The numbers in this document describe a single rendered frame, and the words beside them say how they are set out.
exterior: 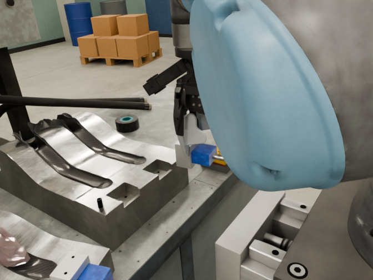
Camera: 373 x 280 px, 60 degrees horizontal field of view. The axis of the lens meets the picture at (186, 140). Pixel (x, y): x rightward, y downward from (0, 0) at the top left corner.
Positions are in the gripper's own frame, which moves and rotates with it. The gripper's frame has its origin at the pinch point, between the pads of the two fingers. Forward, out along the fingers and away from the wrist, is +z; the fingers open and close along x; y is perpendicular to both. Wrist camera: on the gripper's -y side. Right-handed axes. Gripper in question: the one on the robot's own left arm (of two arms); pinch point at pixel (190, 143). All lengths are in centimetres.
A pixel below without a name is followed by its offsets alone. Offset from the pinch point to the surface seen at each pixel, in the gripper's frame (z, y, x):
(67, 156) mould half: 5.5, -29.8, -6.8
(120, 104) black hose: 10, -48, 37
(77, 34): 69, -529, 504
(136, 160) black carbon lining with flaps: 6.8, -14.4, -0.4
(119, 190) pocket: 7.1, -11.2, -11.6
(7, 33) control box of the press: -17, -89, 28
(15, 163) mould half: 3.6, -36.2, -15.9
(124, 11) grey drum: 29, -437, 563
